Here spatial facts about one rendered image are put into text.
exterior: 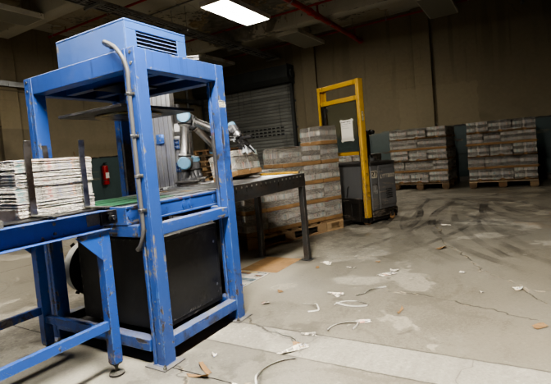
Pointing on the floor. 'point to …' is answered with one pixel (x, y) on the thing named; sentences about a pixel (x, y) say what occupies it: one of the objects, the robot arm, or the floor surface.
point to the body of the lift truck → (377, 179)
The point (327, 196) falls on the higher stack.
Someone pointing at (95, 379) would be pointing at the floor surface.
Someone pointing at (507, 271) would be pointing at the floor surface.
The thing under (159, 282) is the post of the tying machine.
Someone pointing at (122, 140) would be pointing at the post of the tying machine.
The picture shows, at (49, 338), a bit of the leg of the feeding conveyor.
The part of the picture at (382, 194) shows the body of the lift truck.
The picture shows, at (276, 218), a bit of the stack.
